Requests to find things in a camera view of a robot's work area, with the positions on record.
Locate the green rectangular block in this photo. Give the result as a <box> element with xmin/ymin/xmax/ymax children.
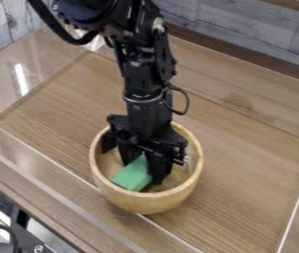
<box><xmin>109</xmin><ymin>154</ymin><xmax>151</xmax><ymax>192</ymax></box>

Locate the black cable lower left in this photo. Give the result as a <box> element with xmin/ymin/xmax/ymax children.
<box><xmin>0</xmin><ymin>222</ymin><xmax>24</xmax><ymax>253</ymax></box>

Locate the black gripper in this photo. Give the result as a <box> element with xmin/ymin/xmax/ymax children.
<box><xmin>106</xmin><ymin>95</ymin><xmax>188</xmax><ymax>185</ymax></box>

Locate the black table leg bracket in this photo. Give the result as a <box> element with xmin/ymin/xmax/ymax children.
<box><xmin>10</xmin><ymin>206</ymin><xmax>54</xmax><ymax>253</ymax></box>

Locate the clear acrylic front wall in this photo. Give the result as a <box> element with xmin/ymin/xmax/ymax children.
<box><xmin>0</xmin><ymin>128</ymin><xmax>199</xmax><ymax>253</ymax></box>

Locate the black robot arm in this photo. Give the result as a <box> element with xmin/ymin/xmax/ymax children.
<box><xmin>53</xmin><ymin>0</ymin><xmax>187</xmax><ymax>184</ymax></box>

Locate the round wooden bowl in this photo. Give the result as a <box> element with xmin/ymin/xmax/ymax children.
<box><xmin>89</xmin><ymin>123</ymin><xmax>204</xmax><ymax>214</ymax></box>

